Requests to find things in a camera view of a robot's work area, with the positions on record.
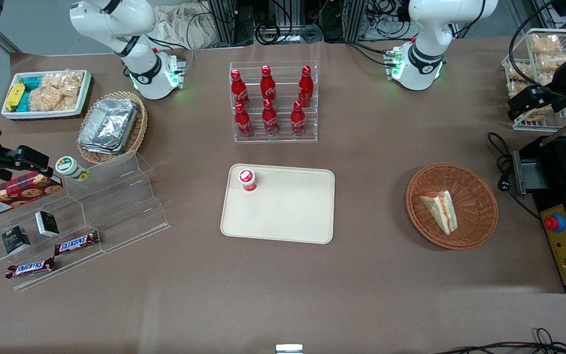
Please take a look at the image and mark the beige crumpled cloth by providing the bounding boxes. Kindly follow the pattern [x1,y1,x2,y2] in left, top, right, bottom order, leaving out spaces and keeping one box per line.
[154,4,217,50]

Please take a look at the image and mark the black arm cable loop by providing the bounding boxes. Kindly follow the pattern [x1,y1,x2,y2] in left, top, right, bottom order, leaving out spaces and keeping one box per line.
[509,0,566,99]

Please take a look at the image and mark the red cookie box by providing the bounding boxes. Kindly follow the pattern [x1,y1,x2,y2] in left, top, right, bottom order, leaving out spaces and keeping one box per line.
[0,172,63,220]

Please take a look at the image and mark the beige plastic tray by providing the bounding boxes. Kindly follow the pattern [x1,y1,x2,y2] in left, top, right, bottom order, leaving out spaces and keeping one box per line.
[220,163,336,245]

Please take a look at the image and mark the stack of foil containers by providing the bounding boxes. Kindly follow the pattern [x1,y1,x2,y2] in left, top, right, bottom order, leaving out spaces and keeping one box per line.
[77,98,139,156]

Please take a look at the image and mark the green lidded white cup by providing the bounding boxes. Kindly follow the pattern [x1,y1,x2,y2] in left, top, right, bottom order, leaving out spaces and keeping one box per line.
[55,156,90,182]

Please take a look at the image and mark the oval tan wicker basket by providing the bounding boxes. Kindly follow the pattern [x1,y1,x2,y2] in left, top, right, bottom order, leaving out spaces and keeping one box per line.
[77,90,149,165]

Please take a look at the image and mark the clear bag of crackers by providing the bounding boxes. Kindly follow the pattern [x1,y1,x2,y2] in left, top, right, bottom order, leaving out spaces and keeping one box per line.
[29,72,85,112]

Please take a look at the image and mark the clear acrylic bottle rack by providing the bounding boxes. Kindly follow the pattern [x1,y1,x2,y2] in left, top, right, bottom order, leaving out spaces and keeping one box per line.
[229,61,319,144]

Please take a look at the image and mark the small black carton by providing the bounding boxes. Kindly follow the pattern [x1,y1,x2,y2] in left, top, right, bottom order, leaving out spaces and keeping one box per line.
[1,226,31,256]
[34,211,60,238]

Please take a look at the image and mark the brown snickers bar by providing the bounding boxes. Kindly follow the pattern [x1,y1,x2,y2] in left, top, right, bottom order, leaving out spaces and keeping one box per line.
[5,257,57,280]
[54,231,101,257]

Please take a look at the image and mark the black floor cables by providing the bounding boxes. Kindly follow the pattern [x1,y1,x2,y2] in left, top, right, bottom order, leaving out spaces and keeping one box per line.
[433,328,566,354]

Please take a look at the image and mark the black machine with yellow panel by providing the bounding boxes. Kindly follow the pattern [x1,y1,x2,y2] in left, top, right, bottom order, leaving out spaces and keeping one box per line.
[513,120,566,295]

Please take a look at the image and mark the clear acrylic stepped shelf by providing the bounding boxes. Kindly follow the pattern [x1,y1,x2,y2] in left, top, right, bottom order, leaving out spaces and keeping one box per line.
[0,149,171,292]

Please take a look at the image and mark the yellow snack packet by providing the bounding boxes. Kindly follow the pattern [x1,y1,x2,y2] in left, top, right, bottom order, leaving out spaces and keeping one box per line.
[6,83,26,112]

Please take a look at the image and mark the red white yoghurt cup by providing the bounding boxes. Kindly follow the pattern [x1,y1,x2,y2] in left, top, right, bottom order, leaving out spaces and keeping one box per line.
[237,168,258,193]

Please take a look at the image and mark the red cola bottle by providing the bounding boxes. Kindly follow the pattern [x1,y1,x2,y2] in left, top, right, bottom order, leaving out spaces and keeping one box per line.
[230,69,251,109]
[261,98,280,136]
[298,65,313,108]
[260,65,277,102]
[290,101,307,136]
[234,102,255,138]

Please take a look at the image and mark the round brown wicker basket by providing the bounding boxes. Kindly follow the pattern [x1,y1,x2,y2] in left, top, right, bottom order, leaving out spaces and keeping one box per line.
[405,163,499,251]

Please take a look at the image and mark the black power cable with plug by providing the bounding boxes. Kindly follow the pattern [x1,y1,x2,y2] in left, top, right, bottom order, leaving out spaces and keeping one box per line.
[486,131,542,220]

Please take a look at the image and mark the white rectangular plastic bin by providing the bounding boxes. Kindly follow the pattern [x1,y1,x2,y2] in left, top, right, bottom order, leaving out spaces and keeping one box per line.
[1,69,92,120]

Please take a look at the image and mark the triangular sandwich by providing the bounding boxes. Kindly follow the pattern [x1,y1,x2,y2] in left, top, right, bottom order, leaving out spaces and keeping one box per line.
[420,190,458,236]

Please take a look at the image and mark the teal snack packet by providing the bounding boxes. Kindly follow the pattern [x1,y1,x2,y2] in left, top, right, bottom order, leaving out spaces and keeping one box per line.
[17,75,44,113]

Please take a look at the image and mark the clear rack with snack bags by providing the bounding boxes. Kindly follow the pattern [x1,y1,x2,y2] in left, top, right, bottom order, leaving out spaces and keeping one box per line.
[501,28,566,133]

